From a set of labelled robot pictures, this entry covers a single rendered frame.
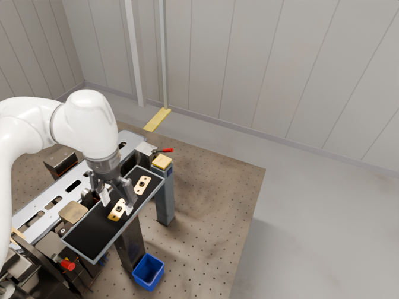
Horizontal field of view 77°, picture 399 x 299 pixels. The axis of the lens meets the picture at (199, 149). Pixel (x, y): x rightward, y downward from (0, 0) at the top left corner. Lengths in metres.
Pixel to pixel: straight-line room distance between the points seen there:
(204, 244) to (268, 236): 1.00
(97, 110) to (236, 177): 1.18
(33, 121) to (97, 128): 0.14
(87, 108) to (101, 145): 0.10
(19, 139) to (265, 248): 1.90
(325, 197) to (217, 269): 1.64
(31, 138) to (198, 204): 1.01
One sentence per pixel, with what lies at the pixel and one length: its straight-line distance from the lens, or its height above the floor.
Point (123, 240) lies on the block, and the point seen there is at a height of 1.02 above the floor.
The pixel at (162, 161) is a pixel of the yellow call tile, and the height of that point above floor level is 1.16.
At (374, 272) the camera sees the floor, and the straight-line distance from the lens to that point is 2.52.
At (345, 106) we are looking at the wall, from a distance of 2.78.
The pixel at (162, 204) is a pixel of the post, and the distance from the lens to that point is 1.25.
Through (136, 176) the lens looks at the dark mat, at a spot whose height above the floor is 1.16.
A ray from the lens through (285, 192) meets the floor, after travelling 2.59.
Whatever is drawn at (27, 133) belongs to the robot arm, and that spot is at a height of 1.55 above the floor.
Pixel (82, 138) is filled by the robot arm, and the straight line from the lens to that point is 0.63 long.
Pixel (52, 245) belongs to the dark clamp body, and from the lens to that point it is 1.03.
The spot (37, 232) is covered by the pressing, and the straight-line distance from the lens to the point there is 1.19.
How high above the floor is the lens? 1.93
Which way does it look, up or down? 44 degrees down
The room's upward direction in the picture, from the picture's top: 5 degrees clockwise
